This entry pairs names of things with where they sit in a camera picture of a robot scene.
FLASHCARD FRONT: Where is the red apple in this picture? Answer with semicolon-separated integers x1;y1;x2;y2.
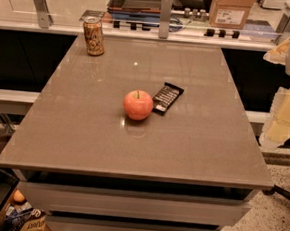
123;90;153;121

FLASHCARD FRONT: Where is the orange soda can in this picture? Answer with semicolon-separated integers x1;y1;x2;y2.
83;16;105;56

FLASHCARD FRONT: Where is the cardboard box with label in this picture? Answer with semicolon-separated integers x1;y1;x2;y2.
209;0;255;30

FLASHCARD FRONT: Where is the black snack bar wrapper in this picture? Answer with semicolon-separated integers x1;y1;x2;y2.
152;82;184;116

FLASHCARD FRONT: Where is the dark tray on counter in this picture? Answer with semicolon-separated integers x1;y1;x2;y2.
107;0;161;13

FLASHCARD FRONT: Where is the upper white drawer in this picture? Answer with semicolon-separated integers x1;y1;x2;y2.
18;182;250;226

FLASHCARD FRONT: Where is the small orange fruit in bin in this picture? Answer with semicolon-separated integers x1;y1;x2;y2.
13;190;26;204

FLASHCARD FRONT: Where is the snack bag in bin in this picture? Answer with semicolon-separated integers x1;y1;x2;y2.
2;202;46;231

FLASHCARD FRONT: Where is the middle metal rail bracket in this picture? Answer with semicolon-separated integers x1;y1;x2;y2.
158;0;172;39

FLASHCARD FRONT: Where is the left metal rail bracket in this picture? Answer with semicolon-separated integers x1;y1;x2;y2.
33;0;53;29

